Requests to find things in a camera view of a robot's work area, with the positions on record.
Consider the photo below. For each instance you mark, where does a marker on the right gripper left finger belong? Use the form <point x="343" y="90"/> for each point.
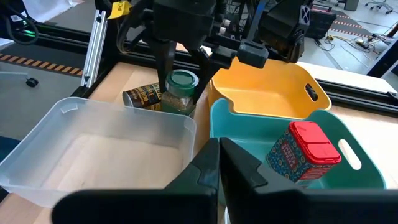
<point x="140" y="208"/>

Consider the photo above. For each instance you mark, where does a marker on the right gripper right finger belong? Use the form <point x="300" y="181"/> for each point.
<point x="311" y="208"/>

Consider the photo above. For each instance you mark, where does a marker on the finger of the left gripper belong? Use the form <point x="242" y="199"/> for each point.
<point x="164" y="62"/>
<point x="203" y="68"/>

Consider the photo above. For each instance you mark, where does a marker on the green-lid spice jar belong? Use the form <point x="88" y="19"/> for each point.
<point x="180" y="82"/>

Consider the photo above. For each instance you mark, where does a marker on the yellow-lid dark spice bottle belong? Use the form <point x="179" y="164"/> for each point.
<point x="143" y="96"/>

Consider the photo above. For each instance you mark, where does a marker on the red-lid patterned spice tin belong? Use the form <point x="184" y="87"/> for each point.
<point x="298" y="155"/>

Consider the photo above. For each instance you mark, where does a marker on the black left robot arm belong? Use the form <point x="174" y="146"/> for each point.
<point x="280" y="25"/>

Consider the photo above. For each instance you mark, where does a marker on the yellow label tag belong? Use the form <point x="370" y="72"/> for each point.
<point x="119" y="9"/>

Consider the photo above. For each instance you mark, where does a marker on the yellow plastic bin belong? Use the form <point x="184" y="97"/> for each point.
<point x="264" y="93"/>

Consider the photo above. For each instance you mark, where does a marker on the silver aluminium profile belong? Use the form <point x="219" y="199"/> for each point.
<point x="93" y="49"/>

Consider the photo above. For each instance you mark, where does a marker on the teal plastic bin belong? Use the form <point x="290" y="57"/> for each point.
<point x="248" y="130"/>

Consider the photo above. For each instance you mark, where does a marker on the clear plastic container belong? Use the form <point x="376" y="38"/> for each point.
<point x="93" y="124"/>

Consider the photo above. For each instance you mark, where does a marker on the black crate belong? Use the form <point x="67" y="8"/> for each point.
<point x="320" y="21"/>

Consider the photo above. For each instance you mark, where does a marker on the white sheet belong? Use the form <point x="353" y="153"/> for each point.
<point x="46" y="9"/>

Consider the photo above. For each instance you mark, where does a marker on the black caster wheel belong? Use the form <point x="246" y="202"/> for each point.
<point x="32" y="82"/>

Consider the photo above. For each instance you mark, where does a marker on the black device green light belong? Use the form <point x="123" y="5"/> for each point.
<point x="9" y="28"/>

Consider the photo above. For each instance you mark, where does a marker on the dark blue metal leg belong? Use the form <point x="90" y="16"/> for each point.
<point x="385" y="56"/>

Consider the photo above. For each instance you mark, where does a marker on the office chair base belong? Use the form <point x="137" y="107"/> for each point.
<point x="381" y="4"/>

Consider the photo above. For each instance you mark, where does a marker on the black aluminium table frame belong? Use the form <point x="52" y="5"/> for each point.
<point x="357" y="96"/>

